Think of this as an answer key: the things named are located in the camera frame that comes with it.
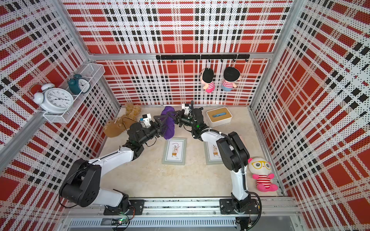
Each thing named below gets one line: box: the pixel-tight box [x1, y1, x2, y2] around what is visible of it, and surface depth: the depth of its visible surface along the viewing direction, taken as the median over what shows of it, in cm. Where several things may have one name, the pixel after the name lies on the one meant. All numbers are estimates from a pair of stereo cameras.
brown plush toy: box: [103, 102, 143, 138], surface depth 104 cm
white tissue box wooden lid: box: [206, 106, 233, 128], surface depth 110 cm
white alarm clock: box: [32, 83, 75, 116], surface depth 63 cm
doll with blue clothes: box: [221, 66, 241, 92], surface depth 100 cm
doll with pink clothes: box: [200, 67, 217, 93], surface depth 98 cm
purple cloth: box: [160, 105, 176, 140], surface depth 84 cm
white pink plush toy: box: [247, 156, 278, 193], surface depth 80 cm
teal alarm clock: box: [67, 74, 92, 95], surface depth 74 cm
